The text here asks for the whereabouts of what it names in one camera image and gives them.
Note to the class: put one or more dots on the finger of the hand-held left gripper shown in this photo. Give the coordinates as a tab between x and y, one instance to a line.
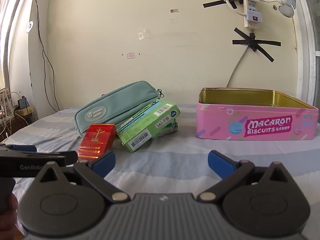
21	148

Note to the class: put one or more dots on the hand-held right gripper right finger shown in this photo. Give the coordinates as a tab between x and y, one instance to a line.
217	162

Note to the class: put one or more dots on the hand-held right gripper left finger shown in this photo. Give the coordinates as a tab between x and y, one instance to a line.
106	161

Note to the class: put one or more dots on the red cigarette pack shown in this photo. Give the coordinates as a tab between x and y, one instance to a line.
96	137

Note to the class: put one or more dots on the pink biscuit tin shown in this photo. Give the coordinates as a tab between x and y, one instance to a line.
217	122

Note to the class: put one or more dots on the pale green barcode box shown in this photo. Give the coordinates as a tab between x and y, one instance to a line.
145	127

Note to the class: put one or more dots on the teal fabric pencil case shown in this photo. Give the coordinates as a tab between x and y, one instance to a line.
112	105

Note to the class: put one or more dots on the bright green box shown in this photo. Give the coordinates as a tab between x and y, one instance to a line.
171	128

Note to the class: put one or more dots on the person's left hand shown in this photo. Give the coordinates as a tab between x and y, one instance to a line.
7	220

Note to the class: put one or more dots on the wooden stool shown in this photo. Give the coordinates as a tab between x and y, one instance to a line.
26	115

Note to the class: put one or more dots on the black power adapter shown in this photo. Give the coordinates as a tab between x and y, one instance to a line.
23	103

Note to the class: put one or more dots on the striped blue bed sheet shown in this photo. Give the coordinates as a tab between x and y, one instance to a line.
162	160

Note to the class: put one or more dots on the white curtain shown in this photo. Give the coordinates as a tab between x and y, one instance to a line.
12	42

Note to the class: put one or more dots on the black tape cross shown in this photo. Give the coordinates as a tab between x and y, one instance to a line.
252	43

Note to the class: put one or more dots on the white power strip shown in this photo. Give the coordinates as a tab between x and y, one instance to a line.
251	7

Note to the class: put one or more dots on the small white fan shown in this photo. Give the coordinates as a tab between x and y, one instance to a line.
286	10

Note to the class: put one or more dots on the small pink wall sticker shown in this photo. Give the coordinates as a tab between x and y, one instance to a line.
130	55

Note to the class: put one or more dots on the round white wall hook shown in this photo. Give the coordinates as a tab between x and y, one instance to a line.
29	27

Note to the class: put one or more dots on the clear wall hook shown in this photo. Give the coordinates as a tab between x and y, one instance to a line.
142	33

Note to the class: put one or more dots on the white window frame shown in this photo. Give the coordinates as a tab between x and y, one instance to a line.
303	42

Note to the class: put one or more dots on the small striped wall sticker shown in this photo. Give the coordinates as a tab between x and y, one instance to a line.
174	10

